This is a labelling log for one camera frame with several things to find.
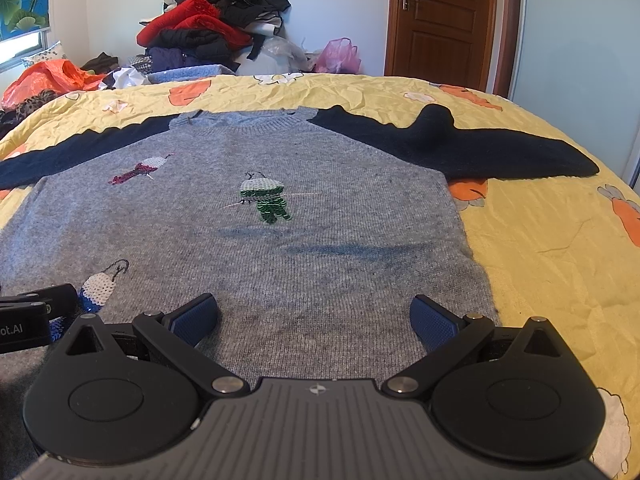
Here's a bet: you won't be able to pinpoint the grey sweater with navy sleeves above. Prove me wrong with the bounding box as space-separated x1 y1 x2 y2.
1 105 604 479

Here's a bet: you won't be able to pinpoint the dark clothes beside bed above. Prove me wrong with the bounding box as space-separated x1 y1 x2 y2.
0 90 58 139

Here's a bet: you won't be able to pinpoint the pile of dark clothes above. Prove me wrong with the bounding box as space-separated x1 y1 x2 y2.
136 0 291 72

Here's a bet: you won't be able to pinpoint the yellow carrot print quilt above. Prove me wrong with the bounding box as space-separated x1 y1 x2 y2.
1 73 639 479

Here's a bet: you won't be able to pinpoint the orange plastic bag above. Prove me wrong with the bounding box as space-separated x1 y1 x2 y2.
1 58 104 110

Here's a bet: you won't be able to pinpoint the white crumpled cloth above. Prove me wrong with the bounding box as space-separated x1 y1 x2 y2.
99 67 150 90

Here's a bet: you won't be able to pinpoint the light blue fuzzy blanket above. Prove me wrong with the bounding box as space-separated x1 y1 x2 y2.
146 64 235 84

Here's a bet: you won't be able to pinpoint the pink plastic bag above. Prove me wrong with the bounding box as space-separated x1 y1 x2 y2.
314 37 361 74

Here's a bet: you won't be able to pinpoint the white sliding wardrobe door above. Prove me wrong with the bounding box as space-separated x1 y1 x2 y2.
512 0 639 182

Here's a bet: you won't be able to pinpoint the brown wooden door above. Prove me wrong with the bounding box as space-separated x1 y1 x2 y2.
384 0 524 98

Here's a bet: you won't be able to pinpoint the red garment on pile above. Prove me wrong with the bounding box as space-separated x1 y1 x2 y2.
136 0 252 50

